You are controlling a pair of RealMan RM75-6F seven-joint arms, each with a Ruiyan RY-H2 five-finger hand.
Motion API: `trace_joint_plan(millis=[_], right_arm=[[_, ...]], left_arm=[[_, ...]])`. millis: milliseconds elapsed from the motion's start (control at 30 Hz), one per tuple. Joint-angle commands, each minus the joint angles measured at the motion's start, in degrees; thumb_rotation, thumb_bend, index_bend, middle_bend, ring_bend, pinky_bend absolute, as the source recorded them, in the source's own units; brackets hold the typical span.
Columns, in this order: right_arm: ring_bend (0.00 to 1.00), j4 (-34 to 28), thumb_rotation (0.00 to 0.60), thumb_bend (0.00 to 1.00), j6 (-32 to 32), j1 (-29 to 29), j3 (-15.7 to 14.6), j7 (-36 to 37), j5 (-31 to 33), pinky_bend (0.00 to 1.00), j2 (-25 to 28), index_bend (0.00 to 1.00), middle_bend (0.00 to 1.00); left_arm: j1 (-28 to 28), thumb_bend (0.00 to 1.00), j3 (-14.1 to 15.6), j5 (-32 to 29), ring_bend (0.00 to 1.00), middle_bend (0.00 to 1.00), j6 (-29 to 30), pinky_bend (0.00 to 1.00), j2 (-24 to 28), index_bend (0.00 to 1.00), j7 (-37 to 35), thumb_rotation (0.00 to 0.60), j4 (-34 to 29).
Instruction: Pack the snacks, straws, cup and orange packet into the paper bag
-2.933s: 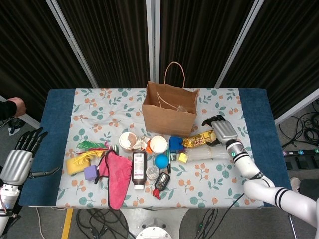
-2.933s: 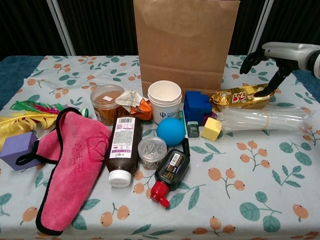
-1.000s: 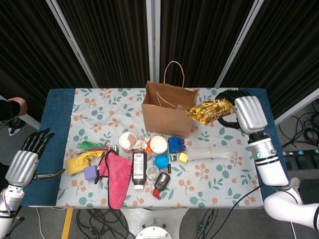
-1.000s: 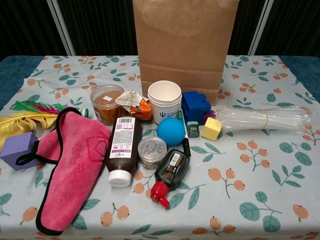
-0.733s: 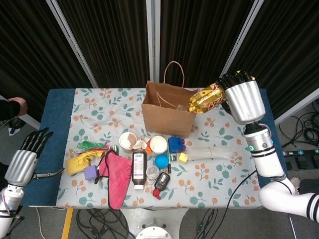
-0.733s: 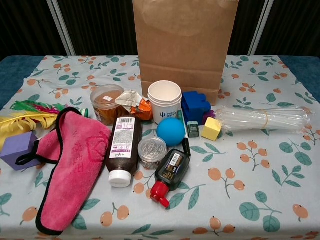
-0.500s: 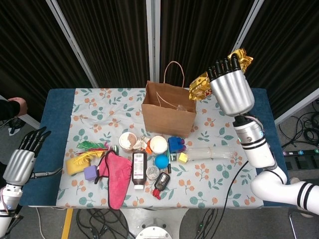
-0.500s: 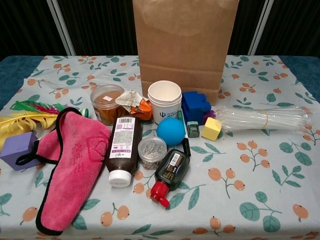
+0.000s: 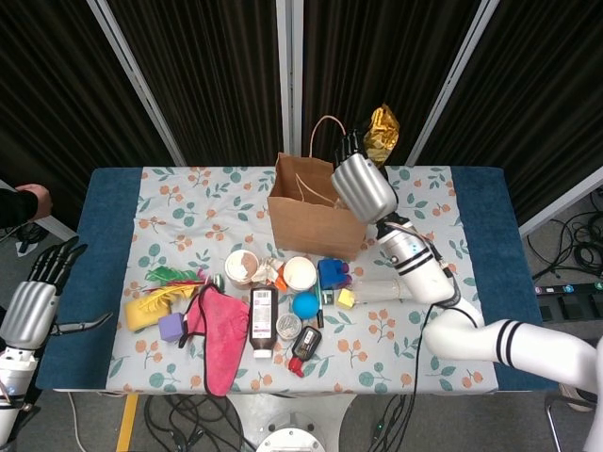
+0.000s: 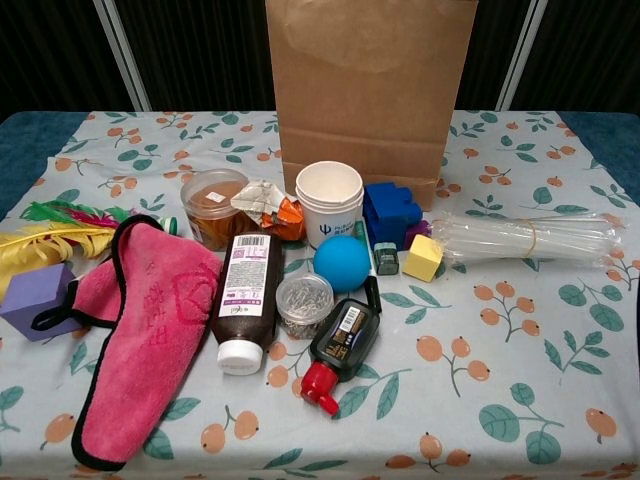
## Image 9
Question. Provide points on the bystander bare hand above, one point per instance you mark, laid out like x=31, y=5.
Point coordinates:
x=37, y=200

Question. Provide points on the small purple block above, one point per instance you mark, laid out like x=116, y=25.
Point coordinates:
x=347, y=280

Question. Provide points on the blue rubber ball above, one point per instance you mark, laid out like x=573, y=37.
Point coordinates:
x=304, y=303

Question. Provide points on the pink microfiber towel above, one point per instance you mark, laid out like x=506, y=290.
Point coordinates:
x=221, y=339

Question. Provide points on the black bottle red cap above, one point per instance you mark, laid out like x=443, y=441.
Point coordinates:
x=306, y=341

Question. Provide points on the blue table cover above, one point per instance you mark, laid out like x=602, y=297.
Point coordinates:
x=94, y=235

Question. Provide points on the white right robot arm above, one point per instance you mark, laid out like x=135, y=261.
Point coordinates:
x=424, y=278

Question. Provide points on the dark green pencil sharpener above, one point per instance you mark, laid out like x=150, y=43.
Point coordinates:
x=330, y=297

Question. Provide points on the colourful feather shuttlecock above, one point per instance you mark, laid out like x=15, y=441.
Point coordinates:
x=165, y=274

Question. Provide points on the gold biscuit packet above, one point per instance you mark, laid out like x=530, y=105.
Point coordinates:
x=381, y=132

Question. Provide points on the floral print tablecloth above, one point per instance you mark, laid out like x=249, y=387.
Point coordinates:
x=377, y=339

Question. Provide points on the yellow foam cube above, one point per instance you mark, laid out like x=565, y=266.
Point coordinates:
x=346, y=299

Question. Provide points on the clear jar of rubber bands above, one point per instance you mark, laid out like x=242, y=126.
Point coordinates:
x=240, y=268

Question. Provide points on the clear pack of straws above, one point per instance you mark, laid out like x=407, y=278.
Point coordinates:
x=377, y=289

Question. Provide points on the bystander black sleeve forearm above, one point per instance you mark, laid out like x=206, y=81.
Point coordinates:
x=16, y=209

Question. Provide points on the black partition panel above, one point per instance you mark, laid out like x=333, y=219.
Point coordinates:
x=212, y=70
x=377, y=56
x=47, y=94
x=542, y=94

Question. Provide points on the small green white cylinder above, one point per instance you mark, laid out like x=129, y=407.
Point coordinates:
x=219, y=281

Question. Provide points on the brown bottle white cap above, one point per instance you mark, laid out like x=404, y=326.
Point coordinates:
x=263, y=320

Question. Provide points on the blue plastic building block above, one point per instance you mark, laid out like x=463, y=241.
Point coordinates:
x=330, y=273

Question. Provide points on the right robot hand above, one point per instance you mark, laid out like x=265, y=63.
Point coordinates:
x=365, y=188

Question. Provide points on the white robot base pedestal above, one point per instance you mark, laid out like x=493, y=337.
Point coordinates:
x=292, y=438

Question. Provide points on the orange silver snack packet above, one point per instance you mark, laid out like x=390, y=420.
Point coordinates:
x=271, y=273

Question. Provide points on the brown paper bag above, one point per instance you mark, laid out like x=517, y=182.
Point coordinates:
x=311, y=226

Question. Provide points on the purple foam cube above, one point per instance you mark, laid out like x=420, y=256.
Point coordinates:
x=169, y=327

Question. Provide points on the green black marker pen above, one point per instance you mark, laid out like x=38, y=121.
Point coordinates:
x=321, y=315

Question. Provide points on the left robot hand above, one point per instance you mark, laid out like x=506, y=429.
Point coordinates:
x=28, y=315

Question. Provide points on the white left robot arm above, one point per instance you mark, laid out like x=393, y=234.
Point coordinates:
x=14, y=376

